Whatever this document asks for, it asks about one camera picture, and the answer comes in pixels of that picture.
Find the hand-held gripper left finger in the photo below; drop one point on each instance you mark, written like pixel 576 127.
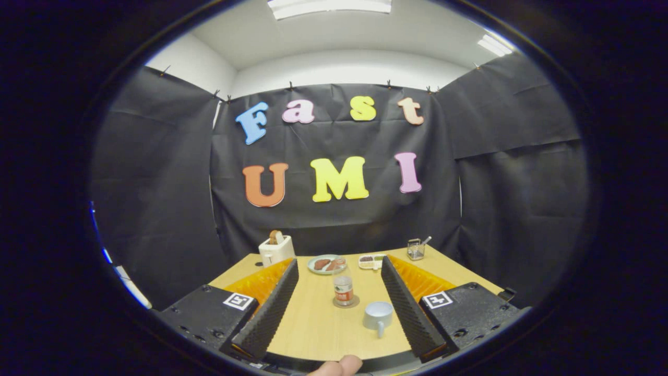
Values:
pixel 271 308

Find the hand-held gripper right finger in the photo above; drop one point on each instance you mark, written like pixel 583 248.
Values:
pixel 409 308

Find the white cup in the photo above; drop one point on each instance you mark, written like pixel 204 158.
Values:
pixel 377 316

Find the brown round coaster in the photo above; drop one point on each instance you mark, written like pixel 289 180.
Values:
pixel 356 303

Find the clear plastic juice bottle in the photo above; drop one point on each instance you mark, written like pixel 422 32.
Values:
pixel 343 291

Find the wooden table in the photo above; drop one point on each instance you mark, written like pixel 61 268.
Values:
pixel 313 324

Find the pale green plate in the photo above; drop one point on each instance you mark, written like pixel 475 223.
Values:
pixel 312 269

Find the white toaster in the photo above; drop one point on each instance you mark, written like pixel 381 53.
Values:
pixel 276 251

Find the white rectangular food tray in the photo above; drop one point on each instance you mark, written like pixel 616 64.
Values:
pixel 371 262

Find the brown meat piece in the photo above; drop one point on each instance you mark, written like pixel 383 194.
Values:
pixel 321 264
pixel 335 265

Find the brown bread slice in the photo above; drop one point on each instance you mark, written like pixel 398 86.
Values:
pixel 276 237

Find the black table clamp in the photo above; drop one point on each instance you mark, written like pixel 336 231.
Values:
pixel 507 294

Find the white side desk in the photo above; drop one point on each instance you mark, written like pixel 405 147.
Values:
pixel 133 290

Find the small ceiling light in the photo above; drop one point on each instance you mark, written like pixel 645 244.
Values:
pixel 496 45

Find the long ceiling light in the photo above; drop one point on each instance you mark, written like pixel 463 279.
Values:
pixel 329 7

